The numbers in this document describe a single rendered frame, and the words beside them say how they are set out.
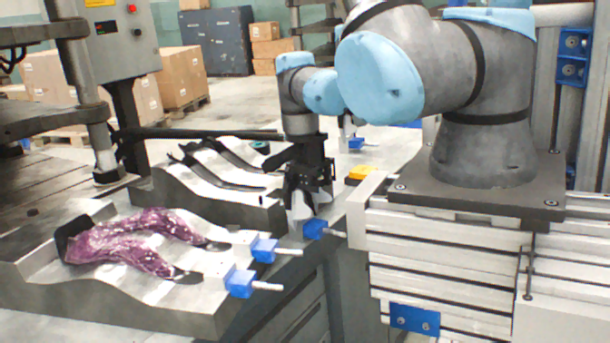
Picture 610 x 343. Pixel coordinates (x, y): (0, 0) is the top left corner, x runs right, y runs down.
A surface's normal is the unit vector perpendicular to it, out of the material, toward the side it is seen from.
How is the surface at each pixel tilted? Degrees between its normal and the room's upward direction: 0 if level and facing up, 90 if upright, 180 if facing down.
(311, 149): 90
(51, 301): 90
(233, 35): 90
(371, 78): 96
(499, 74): 99
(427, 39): 50
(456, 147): 72
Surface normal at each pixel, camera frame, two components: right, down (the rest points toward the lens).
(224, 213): -0.56, 0.36
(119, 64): 0.82, 0.14
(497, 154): -0.07, 0.08
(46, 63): -0.33, 0.32
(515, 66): 0.43, 0.30
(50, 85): -0.30, 0.52
